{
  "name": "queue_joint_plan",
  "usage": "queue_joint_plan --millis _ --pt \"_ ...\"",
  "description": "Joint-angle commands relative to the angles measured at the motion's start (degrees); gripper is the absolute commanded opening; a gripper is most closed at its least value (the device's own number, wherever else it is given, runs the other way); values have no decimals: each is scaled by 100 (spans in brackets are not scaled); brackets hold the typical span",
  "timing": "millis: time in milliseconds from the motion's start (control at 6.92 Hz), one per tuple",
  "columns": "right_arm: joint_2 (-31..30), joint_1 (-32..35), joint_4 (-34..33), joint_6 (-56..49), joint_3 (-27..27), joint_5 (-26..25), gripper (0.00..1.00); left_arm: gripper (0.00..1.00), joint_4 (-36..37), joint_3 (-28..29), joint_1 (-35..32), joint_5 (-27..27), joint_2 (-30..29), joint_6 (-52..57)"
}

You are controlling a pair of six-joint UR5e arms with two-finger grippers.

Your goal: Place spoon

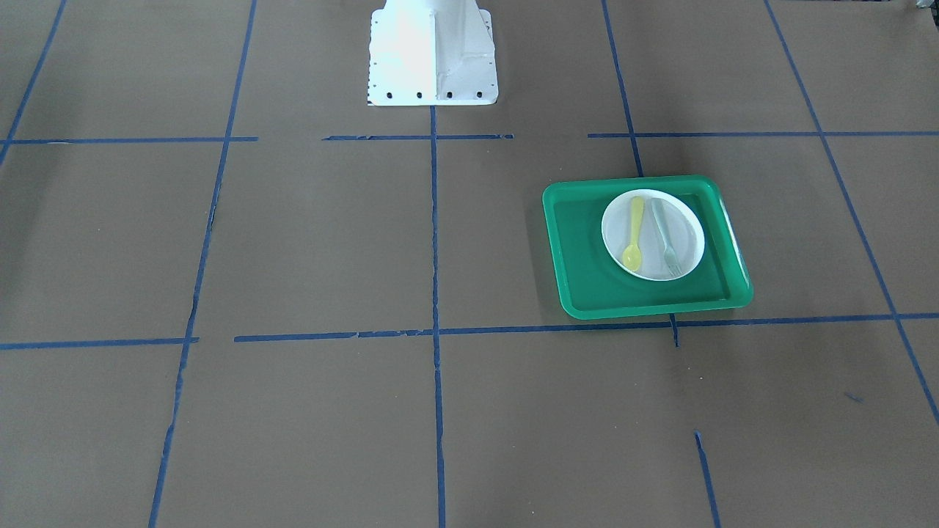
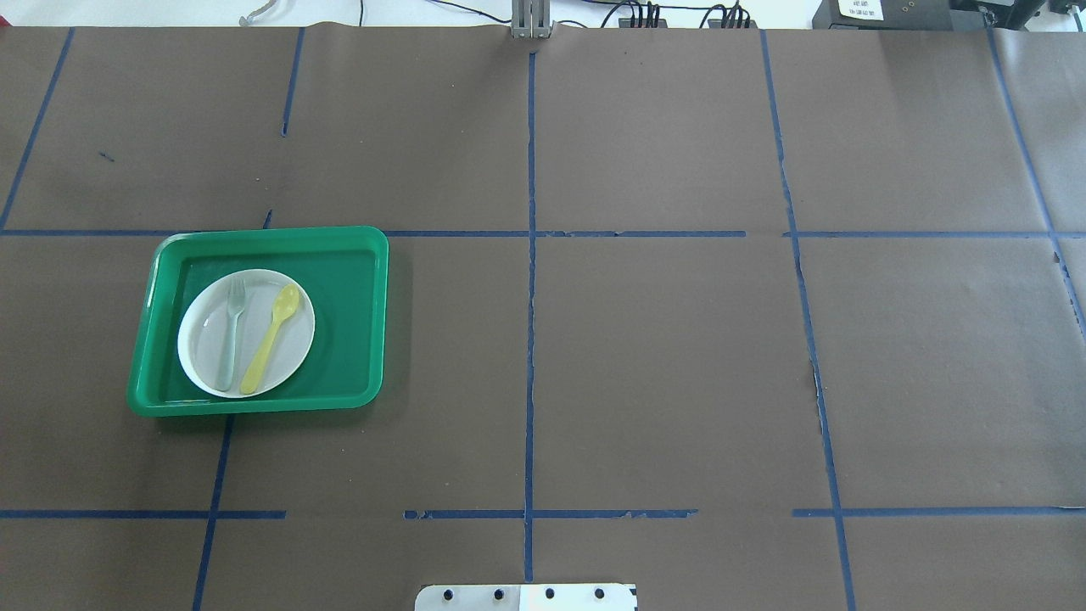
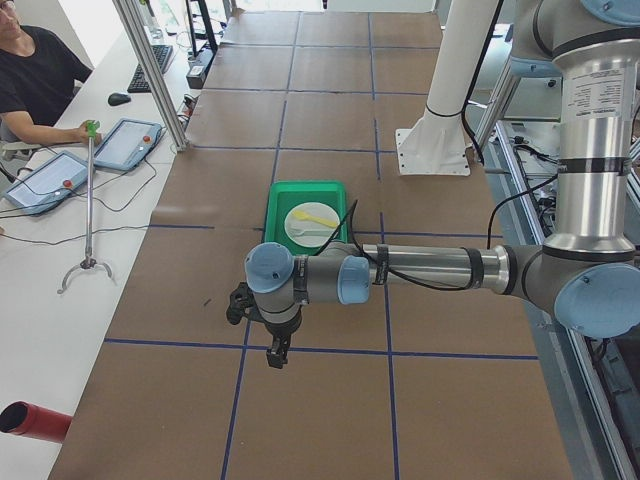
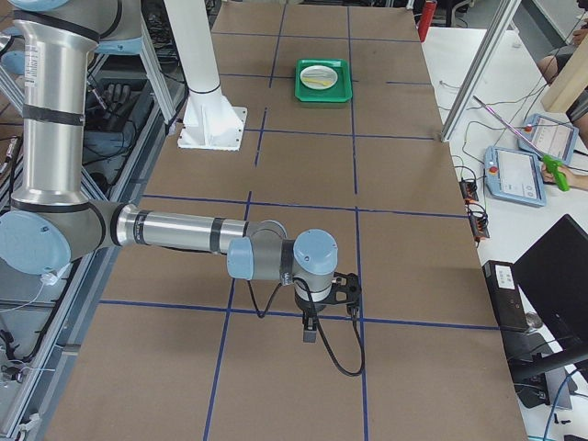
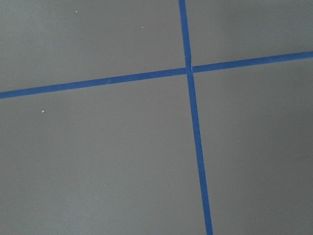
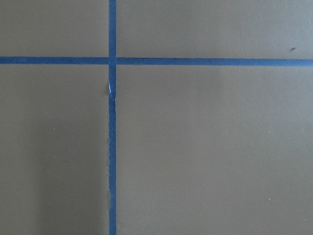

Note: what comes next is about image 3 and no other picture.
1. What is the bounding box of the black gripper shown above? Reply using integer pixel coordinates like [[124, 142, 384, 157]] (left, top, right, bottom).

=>
[[264, 319, 301, 368]]

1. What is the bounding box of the yellow plastic spoon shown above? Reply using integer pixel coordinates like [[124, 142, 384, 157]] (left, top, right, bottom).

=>
[[292, 210, 339, 228]]

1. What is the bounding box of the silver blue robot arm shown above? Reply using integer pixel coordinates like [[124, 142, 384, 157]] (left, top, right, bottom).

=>
[[226, 1, 639, 368]]

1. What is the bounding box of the pale green plastic fork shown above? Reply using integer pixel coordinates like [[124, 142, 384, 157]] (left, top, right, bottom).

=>
[[287, 227, 333, 238]]

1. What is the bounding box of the white round plate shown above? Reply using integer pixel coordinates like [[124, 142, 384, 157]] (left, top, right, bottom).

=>
[[284, 202, 340, 248]]

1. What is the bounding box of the green plastic tray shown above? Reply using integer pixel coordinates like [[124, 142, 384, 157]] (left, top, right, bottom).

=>
[[264, 180, 347, 254]]

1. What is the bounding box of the far blue teach pendant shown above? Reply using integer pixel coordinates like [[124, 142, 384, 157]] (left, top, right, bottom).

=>
[[94, 118, 162, 172]]

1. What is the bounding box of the blue teach pendant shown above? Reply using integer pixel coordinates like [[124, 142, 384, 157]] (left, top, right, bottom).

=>
[[2, 151, 89, 215], [94, 118, 162, 172]]

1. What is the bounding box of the red tube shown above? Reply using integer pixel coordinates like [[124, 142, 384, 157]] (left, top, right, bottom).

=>
[[1, 401, 73, 444]]

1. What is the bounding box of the near blue teach pendant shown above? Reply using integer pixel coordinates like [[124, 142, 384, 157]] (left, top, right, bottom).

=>
[[2, 151, 89, 215]]

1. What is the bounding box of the silver reacher grabber tool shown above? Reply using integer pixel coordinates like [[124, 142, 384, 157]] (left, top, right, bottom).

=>
[[57, 120, 113, 295]]

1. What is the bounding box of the black computer mouse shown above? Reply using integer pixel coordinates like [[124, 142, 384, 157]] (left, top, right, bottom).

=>
[[107, 92, 131, 106]]

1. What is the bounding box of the black keyboard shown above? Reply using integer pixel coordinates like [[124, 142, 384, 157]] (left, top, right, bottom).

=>
[[126, 44, 175, 95]]

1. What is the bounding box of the person in black shirt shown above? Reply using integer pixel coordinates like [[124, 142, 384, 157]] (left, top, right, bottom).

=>
[[1, 1, 92, 145]]

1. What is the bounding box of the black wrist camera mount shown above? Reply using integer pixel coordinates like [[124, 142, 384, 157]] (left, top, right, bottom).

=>
[[226, 282, 260, 325]]

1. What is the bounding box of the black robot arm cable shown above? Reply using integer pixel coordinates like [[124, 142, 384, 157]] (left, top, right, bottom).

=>
[[319, 0, 561, 292]]

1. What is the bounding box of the white pedestal base plate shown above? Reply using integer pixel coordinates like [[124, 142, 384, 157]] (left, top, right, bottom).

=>
[[395, 110, 470, 176]]

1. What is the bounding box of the aluminium side frame rail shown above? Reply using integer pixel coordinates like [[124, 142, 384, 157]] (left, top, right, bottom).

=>
[[474, 19, 640, 480]]

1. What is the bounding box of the aluminium frame post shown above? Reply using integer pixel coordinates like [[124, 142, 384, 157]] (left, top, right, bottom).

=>
[[113, 0, 188, 152]]

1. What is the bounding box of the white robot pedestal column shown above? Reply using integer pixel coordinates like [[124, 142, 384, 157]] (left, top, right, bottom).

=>
[[425, 0, 503, 119]]

